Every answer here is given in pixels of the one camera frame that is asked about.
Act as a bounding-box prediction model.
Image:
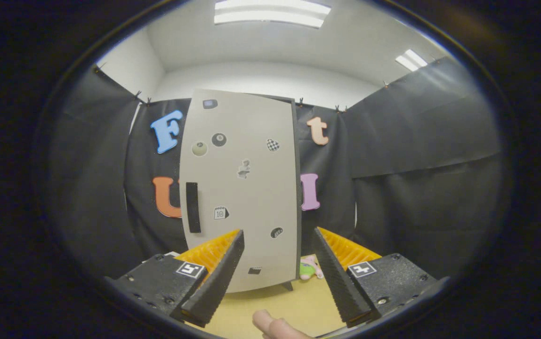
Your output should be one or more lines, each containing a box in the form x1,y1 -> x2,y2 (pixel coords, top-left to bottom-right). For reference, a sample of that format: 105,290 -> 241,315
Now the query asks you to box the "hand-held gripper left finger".
105,229 -> 246,328

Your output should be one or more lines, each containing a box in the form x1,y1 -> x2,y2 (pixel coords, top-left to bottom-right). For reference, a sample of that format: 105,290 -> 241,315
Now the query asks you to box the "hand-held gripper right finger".
312,227 -> 450,329

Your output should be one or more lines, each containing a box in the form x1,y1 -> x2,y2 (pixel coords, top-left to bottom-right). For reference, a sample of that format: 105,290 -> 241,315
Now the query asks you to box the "light grey shoe cabinet door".
178,89 -> 299,293

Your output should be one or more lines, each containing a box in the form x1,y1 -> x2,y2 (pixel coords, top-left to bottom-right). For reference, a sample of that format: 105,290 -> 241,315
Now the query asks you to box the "black door handle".
185,182 -> 202,234

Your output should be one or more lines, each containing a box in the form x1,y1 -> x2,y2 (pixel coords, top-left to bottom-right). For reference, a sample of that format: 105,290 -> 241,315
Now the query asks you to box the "dark grey shoe cabinet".
247,92 -> 304,292

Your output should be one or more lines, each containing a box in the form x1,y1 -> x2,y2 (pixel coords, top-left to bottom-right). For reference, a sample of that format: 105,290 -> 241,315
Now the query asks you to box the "pink and green plush toy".
299,257 -> 323,281

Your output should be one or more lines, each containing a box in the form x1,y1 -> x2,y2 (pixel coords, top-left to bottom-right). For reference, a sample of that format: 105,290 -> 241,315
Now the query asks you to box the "black backdrop cloth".
47,56 -> 504,283

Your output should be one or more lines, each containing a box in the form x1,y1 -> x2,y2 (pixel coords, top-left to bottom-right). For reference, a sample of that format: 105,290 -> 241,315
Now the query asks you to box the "small ceiling light panel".
395,48 -> 428,72

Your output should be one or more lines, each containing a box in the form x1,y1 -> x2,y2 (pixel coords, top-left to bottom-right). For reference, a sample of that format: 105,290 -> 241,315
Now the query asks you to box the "large ceiling light panel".
214,0 -> 332,29

